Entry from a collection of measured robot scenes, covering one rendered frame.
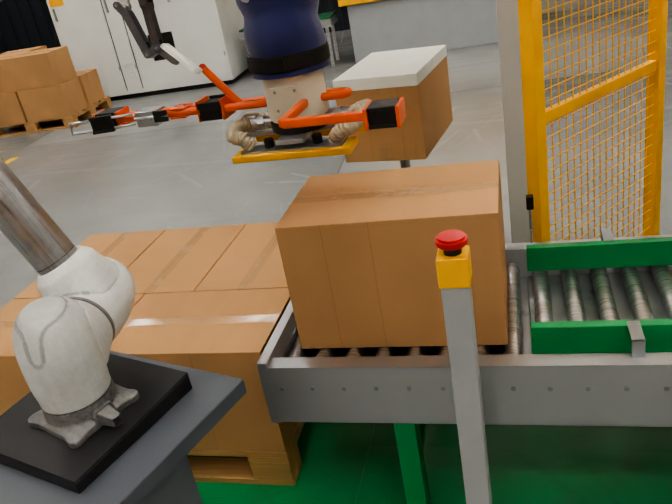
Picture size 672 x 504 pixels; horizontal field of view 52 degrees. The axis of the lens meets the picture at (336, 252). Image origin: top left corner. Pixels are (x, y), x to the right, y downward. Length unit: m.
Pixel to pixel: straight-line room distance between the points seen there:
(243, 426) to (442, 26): 7.45
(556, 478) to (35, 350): 1.59
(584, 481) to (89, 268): 1.59
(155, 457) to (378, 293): 0.76
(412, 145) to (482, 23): 6.06
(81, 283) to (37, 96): 7.58
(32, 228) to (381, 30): 7.91
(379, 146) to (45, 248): 1.98
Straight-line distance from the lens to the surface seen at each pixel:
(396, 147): 3.25
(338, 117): 1.65
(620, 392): 1.87
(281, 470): 2.41
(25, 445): 1.65
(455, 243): 1.43
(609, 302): 2.15
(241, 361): 2.16
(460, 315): 1.51
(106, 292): 1.64
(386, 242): 1.83
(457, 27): 9.20
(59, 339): 1.49
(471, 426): 1.70
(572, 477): 2.37
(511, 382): 1.84
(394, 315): 1.94
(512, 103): 2.85
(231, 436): 2.38
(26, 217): 1.63
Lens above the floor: 1.66
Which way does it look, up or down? 25 degrees down
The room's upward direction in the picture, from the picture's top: 11 degrees counter-clockwise
